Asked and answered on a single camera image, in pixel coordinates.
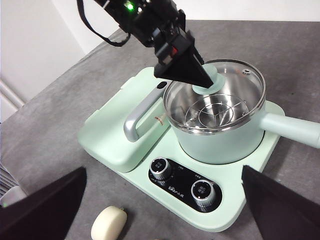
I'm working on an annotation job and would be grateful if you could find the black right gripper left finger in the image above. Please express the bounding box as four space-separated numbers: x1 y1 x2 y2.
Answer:
0 166 88 240

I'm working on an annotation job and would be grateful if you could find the plain white steamed bun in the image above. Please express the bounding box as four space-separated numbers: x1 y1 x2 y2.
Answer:
90 205 128 240

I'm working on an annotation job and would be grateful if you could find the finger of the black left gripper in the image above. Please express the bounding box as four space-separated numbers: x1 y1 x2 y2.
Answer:
192 46 207 67
153 29 216 89

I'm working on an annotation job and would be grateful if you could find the red white sticker label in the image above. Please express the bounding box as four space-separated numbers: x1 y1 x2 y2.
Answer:
153 114 166 128

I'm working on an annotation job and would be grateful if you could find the mint green breakfast machine base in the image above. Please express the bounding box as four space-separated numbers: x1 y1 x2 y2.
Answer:
77 66 286 234

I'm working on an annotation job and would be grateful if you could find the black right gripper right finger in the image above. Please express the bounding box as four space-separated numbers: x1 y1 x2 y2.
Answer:
241 164 320 240

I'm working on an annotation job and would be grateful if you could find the mint green handled pot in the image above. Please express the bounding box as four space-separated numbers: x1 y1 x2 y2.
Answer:
162 84 320 165

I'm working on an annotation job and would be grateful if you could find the silver control knob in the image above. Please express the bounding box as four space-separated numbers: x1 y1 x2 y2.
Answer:
190 180 217 205
149 157 173 180

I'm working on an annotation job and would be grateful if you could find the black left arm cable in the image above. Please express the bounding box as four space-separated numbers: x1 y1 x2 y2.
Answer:
75 0 132 48

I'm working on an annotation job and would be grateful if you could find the glass pot lid green knob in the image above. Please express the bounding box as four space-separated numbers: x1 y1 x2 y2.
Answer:
163 58 267 136

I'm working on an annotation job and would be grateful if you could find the steel wire steamer rack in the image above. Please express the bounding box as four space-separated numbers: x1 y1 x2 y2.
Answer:
185 95 249 129

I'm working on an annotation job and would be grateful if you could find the grey ribbed panel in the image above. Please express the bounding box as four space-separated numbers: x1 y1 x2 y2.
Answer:
0 163 27 208

